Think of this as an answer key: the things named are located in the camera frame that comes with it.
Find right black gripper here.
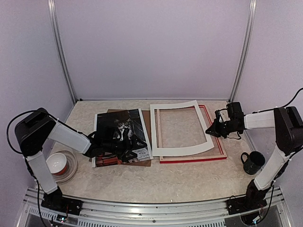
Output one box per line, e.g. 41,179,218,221
206,118,239,138

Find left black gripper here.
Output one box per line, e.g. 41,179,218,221
102,134,147,162

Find red wooden picture frame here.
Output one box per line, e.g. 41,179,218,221
155,104,228,164

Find cat photo print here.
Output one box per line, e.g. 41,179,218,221
91,108,153,168

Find white mat board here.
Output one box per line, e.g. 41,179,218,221
150,100,214,157

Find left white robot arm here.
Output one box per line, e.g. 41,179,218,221
14,108,149,216

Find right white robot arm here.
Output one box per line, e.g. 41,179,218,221
205,102,303,215

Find brown backing board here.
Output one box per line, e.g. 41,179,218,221
89,108,153,167

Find dark green mug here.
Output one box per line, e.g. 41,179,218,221
241,151,266,175

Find white red bowl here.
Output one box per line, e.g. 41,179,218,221
46,153,67,175

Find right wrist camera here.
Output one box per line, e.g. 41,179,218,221
215,102,244,122

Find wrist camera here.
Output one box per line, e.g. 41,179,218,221
94,126,123,141
215,102,244,122

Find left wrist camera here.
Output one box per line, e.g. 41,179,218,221
94,126,123,141

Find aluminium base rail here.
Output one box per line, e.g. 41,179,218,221
14,187,293,227

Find right aluminium post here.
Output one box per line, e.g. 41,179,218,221
228,0,257,102

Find aluminium post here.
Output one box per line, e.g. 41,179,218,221
228,0,257,102
47,0,77,104

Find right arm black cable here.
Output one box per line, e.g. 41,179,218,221
252,87,303,114

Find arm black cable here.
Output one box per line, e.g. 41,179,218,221
252,87,303,114
6,110,45,154

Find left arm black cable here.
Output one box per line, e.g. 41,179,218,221
6,110,45,154

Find left aluminium post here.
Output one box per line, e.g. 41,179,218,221
47,0,77,104

